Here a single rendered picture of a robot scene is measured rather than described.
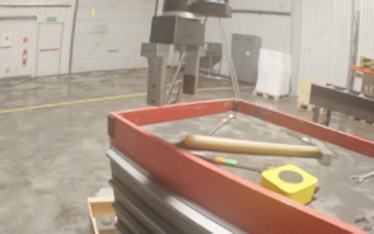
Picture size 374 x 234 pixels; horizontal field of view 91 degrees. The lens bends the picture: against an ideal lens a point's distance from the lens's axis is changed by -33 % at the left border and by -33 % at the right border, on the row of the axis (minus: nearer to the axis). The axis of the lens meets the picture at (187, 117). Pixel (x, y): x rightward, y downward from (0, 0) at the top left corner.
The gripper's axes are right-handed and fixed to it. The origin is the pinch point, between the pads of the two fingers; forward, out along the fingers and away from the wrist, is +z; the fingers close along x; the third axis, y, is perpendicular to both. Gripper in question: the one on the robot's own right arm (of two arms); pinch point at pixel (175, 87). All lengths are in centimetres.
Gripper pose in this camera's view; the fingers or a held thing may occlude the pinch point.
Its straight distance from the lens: 47.8
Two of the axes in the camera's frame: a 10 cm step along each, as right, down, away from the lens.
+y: -9.1, -1.8, 3.8
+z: -0.8, 9.6, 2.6
